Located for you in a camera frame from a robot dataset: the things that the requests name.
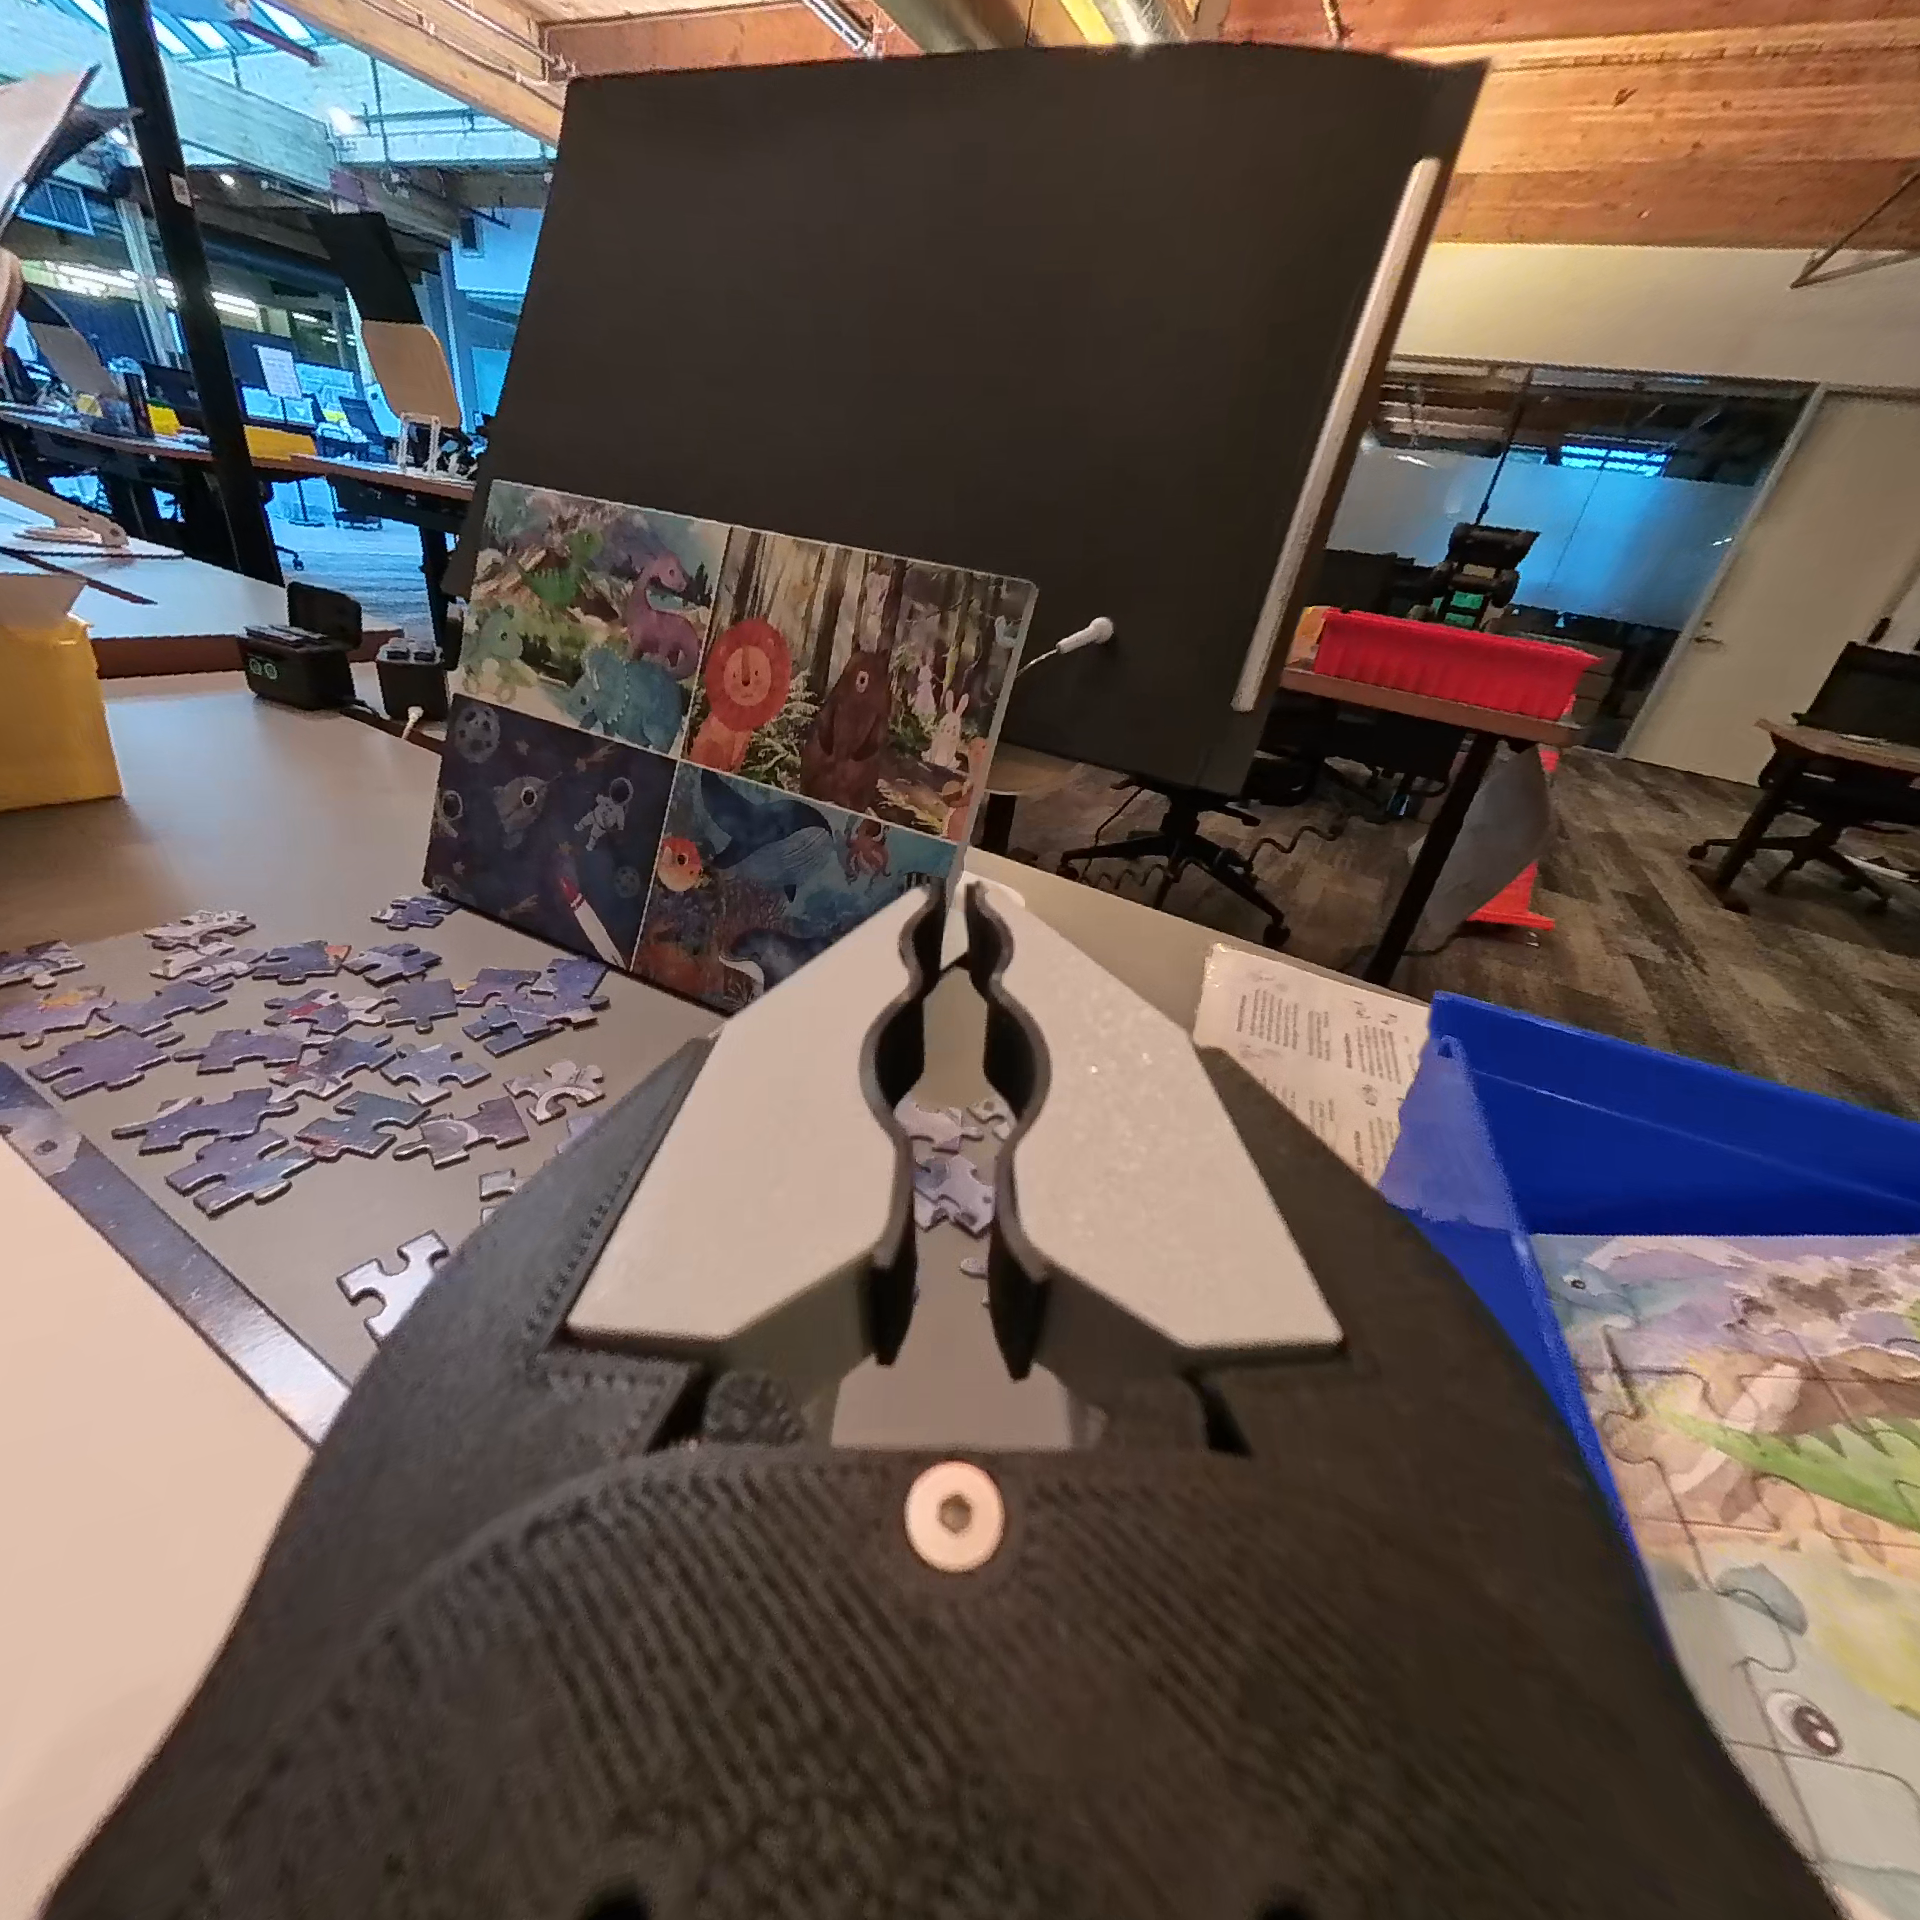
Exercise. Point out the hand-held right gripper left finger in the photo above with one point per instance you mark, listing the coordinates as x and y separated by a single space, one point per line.
750 1168

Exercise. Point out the assembled dinosaur puzzle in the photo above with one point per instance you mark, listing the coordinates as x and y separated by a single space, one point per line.
1771 1440

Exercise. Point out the black office chair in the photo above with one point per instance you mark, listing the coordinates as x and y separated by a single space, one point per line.
1844 706
1186 840

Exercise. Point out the small black charger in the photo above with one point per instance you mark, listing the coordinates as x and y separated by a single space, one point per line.
409 678

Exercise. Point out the white door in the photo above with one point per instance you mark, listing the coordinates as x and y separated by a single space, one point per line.
1800 569

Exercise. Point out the black steel column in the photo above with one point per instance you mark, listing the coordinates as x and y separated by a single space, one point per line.
181 299

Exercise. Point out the pile of purple pieces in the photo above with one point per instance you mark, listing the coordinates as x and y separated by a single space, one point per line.
224 1118

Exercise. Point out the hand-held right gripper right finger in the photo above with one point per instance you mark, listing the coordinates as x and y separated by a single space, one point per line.
1156 1199

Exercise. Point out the printed paper sheet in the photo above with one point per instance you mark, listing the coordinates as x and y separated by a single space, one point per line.
1306 1048

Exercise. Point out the blue plastic bin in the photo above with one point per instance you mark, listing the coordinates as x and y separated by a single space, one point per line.
1651 1138

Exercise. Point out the yellow box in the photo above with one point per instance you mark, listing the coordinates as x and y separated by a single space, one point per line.
45 720

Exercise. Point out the large black backdrop board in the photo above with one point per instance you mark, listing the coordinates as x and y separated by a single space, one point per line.
976 299

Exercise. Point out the red plastic bin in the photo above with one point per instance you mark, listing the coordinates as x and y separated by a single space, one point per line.
1441 666

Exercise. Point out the wooden table with black legs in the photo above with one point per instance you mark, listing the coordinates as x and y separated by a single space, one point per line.
1441 721

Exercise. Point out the space puzzle frame tray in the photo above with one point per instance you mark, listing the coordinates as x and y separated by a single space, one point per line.
150 1239

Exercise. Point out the four-scene puzzle picture card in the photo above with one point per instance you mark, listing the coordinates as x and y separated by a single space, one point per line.
750 675

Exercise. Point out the black battery charger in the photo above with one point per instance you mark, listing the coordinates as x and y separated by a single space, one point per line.
300 645

